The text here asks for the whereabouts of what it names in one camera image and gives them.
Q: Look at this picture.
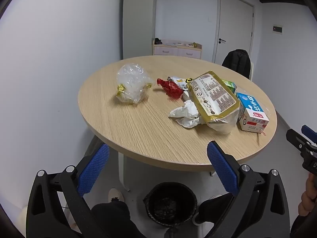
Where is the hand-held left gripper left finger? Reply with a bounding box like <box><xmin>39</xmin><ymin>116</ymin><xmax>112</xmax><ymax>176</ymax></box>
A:
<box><xmin>26</xmin><ymin>144</ymin><xmax>110</xmax><ymax>238</ymax></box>

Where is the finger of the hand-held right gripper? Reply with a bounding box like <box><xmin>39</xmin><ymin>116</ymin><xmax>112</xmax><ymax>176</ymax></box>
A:
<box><xmin>301</xmin><ymin>125</ymin><xmax>317</xmax><ymax>144</ymax></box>
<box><xmin>286</xmin><ymin>128</ymin><xmax>311</xmax><ymax>152</ymax></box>

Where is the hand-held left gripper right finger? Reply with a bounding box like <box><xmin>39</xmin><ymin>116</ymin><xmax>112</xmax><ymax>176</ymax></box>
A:
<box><xmin>207</xmin><ymin>141</ymin><xmax>290</xmax><ymax>238</ymax></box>

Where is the black trash bin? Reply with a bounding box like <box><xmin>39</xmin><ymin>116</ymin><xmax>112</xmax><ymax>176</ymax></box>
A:
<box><xmin>143</xmin><ymin>182</ymin><xmax>198</xmax><ymax>227</ymax></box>

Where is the green medicine box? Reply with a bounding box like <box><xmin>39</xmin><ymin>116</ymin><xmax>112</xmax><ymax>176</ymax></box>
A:
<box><xmin>220</xmin><ymin>79</ymin><xmax>237</xmax><ymax>95</ymax></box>

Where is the yellow white snack wrapper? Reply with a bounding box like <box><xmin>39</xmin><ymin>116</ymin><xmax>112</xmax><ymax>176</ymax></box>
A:
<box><xmin>166</xmin><ymin>76</ymin><xmax>194</xmax><ymax>91</ymax></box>

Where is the person's right forearm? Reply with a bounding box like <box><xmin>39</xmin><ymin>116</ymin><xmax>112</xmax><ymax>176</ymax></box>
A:
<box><xmin>290</xmin><ymin>212</ymin><xmax>317</xmax><ymax>238</ymax></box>

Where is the person's right hand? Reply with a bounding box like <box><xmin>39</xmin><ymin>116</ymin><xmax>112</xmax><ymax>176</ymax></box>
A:
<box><xmin>298</xmin><ymin>174</ymin><xmax>317</xmax><ymax>216</ymax></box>

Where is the person's right leg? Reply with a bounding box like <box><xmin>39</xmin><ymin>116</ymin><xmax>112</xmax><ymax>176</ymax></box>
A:
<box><xmin>198</xmin><ymin>193</ymin><xmax>234</xmax><ymax>225</ymax></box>

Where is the person's leg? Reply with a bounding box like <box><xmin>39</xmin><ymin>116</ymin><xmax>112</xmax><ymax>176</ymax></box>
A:
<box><xmin>198</xmin><ymin>193</ymin><xmax>234</xmax><ymax>225</ymax></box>
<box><xmin>90</xmin><ymin>201</ymin><xmax>149</xmax><ymax>238</ymax></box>

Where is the person's left leg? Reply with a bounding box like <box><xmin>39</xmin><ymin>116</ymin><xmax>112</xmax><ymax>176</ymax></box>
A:
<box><xmin>90</xmin><ymin>201</ymin><xmax>149</xmax><ymax>238</ymax></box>

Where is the blue white milk carton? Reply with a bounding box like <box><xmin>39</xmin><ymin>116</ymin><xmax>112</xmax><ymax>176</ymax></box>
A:
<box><xmin>235</xmin><ymin>92</ymin><xmax>270</xmax><ymax>136</ymax></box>

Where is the round wooden table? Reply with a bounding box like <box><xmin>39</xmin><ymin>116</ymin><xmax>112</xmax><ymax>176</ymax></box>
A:
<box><xmin>77</xmin><ymin>55</ymin><xmax>277</xmax><ymax>192</ymax></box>

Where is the crumpled white tissue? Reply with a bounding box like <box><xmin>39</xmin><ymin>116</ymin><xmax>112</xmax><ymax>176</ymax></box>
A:
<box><xmin>169</xmin><ymin>100</ymin><xmax>206</xmax><ymax>129</ymax></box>

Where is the large olive food package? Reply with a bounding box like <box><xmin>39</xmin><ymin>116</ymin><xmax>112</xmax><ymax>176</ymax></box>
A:
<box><xmin>186</xmin><ymin>71</ymin><xmax>241</xmax><ymax>135</ymax></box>

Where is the red net bag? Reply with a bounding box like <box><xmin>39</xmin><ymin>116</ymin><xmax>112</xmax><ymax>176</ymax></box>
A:
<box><xmin>157</xmin><ymin>78</ymin><xmax>184</xmax><ymax>102</ymax></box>

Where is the black backpack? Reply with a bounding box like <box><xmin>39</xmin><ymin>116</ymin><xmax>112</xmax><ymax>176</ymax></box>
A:
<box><xmin>221</xmin><ymin>49</ymin><xmax>251</xmax><ymax>78</ymax></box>

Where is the crumpled clear plastic bag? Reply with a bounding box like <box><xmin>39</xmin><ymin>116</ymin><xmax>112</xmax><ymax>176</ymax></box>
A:
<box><xmin>116</xmin><ymin>63</ymin><xmax>154</xmax><ymax>105</ymax></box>

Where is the pink drawer cabinet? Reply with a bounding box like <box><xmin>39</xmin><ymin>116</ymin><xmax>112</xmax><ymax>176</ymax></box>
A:
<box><xmin>153</xmin><ymin>39</ymin><xmax>202</xmax><ymax>60</ymax></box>

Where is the white door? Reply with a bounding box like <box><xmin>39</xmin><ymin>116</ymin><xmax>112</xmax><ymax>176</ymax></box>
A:
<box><xmin>213</xmin><ymin>0</ymin><xmax>255</xmax><ymax>66</ymax></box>

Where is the tall white cabinet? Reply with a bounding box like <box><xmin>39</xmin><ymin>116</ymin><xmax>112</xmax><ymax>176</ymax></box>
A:
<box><xmin>119</xmin><ymin>0</ymin><xmax>157</xmax><ymax>60</ymax></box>

